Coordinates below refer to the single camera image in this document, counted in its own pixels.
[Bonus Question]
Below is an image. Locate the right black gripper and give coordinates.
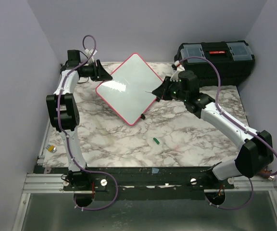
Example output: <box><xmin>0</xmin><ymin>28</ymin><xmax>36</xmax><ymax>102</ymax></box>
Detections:
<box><xmin>152</xmin><ymin>76</ymin><xmax>188</xmax><ymax>103</ymax></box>

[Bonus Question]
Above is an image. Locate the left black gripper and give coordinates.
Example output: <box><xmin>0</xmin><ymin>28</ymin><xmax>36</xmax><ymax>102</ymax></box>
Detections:
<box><xmin>80</xmin><ymin>60</ymin><xmax>112</xmax><ymax>82</ymax></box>

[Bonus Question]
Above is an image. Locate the whiteboard with pink frame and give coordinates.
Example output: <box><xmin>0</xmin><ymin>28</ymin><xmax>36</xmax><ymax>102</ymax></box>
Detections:
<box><xmin>96</xmin><ymin>53</ymin><xmax>163</xmax><ymax>126</ymax></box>

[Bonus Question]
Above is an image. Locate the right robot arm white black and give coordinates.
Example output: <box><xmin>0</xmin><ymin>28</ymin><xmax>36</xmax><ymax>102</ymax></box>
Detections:
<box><xmin>152</xmin><ymin>71</ymin><xmax>274</xmax><ymax>189</ymax></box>

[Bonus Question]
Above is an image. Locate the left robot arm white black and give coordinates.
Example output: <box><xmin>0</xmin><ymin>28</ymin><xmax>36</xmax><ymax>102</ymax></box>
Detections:
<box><xmin>46</xmin><ymin>50</ymin><xmax>113</xmax><ymax>190</ymax></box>

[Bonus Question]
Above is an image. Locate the black toolbox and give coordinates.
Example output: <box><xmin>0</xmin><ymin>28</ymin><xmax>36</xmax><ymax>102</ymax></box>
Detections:
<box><xmin>174</xmin><ymin>40</ymin><xmax>255</xmax><ymax>87</ymax></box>

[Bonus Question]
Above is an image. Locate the small yellow connector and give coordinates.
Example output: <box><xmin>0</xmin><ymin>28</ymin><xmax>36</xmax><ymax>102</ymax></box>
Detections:
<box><xmin>46</xmin><ymin>144</ymin><xmax>56</xmax><ymax>153</ymax></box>

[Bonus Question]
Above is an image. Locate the copper pipe fitting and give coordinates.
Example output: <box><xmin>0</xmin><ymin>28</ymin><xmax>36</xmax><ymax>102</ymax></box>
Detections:
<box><xmin>259</xmin><ymin>168</ymin><xmax>276</xmax><ymax>181</ymax></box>

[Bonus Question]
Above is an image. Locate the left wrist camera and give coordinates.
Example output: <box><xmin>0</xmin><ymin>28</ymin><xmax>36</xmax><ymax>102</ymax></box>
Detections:
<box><xmin>84</xmin><ymin>49</ymin><xmax>98</xmax><ymax>64</ymax></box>

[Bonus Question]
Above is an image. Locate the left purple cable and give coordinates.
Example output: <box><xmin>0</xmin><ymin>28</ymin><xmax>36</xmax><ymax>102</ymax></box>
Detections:
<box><xmin>56</xmin><ymin>35</ymin><xmax>119</xmax><ymax>212</ymax></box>

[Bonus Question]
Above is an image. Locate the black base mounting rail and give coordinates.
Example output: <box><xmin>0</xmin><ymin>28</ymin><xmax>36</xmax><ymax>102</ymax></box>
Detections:
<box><xmin>32</xmin><ymin>166</ymin><xmax>235</xmax><ymax>201</ymax></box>

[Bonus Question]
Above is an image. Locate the aluminium frame rail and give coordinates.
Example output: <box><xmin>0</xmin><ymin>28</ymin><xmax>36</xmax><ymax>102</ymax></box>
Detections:
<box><xmin>23</xmin><ymin>64</ymin><xmax>68</xmax><ymax>193</ymax></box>

